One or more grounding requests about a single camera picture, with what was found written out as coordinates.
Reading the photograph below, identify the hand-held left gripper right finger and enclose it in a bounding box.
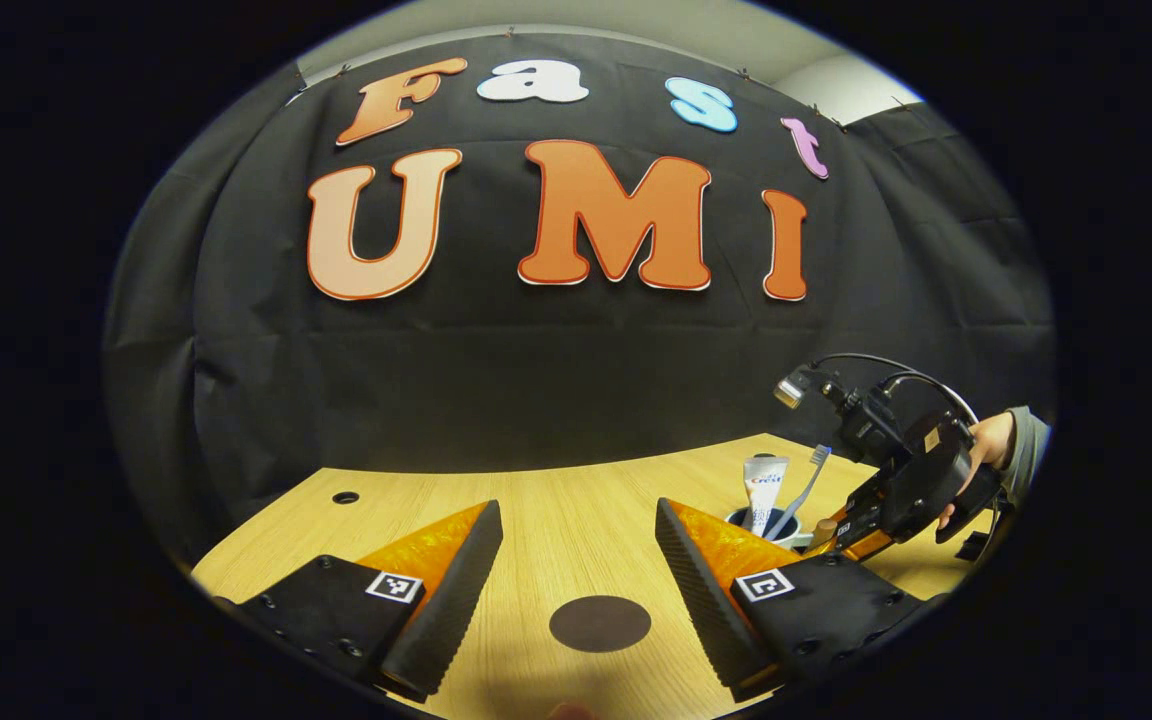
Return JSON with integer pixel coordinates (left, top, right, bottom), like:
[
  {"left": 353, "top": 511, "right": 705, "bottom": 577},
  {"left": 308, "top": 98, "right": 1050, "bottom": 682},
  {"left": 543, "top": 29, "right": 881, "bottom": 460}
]
[{"left": 654, "top": 497, "right": 952, "bottom": 701}]

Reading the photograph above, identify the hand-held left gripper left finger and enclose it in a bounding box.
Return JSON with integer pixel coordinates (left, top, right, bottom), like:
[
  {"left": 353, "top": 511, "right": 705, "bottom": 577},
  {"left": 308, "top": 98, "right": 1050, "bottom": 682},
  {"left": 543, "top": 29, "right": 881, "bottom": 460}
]
[{"left": 211, "top": 500, "right": 504, "bottom": 704}]

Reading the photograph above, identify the white toothbrush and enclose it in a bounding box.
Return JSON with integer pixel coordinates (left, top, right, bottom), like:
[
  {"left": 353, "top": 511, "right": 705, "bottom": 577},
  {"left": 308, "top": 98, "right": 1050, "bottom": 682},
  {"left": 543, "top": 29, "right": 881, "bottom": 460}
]
[{"left": 766, "top": 445, "right": 833, "bottom": 541}]

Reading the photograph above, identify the pale green cup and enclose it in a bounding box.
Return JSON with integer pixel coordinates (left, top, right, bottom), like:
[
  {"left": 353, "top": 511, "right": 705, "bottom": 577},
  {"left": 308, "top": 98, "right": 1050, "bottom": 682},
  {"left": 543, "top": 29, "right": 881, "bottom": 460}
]
[{"left": 724, "top": 505, "right": 842, "bottom": 553}]

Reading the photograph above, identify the dark round coaster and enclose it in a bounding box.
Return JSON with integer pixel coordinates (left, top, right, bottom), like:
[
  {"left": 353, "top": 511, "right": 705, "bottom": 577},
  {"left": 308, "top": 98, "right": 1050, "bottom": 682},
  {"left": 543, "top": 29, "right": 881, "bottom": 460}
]
[{"left": 549, "top": 595, "right": 653, "bottom": 654}]

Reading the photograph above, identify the white toothpaste tube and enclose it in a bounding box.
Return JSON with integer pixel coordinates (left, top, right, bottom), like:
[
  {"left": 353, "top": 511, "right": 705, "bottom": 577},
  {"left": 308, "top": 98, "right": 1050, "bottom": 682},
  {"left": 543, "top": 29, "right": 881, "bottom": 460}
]
[{"left": 743, "top": 455, "right": 790, "bottom": 536}]

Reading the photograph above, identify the wooden desktop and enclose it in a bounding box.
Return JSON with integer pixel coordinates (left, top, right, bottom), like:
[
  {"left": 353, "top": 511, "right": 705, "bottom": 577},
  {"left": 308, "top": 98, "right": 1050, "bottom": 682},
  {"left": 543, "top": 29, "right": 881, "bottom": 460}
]
[{"left": 191, "top": 432, "right": 997, "bottom": 720}]

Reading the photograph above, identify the black backdrop cloth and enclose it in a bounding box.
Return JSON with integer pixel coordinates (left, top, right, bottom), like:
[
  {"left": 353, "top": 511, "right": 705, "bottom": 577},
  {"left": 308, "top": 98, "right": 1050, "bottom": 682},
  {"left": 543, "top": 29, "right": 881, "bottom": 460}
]
[{"left": 101, "top": 30, "right": 1057, "bottom": 561}]

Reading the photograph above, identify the black cable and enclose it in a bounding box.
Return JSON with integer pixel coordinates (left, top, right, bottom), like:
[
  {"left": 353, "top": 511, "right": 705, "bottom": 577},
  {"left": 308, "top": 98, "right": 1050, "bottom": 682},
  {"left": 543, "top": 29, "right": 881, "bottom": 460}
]
[{"left": 811, "top": 353, "right": 982, "bottom": 426}]

